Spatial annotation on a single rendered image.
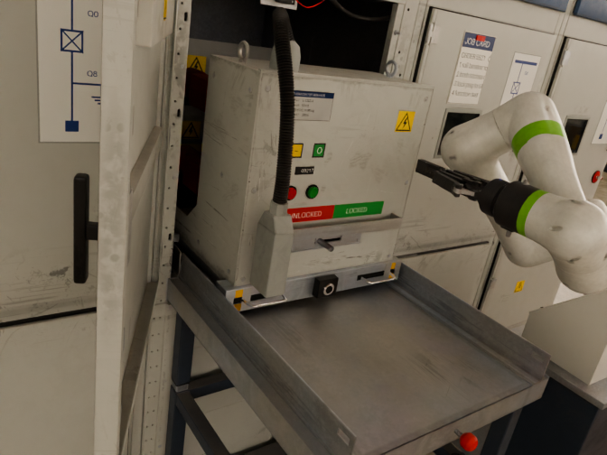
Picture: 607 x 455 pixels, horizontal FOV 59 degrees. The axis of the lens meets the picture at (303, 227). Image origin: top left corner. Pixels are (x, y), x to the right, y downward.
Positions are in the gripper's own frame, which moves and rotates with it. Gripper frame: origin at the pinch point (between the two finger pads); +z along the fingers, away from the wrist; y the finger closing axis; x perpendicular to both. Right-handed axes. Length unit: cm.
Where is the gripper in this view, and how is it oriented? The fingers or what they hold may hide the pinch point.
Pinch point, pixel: (430, 170)
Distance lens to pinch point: 123.0
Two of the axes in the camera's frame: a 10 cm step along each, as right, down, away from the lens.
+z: -5.6, -3.9, 7.3
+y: 8.1, -0.9, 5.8
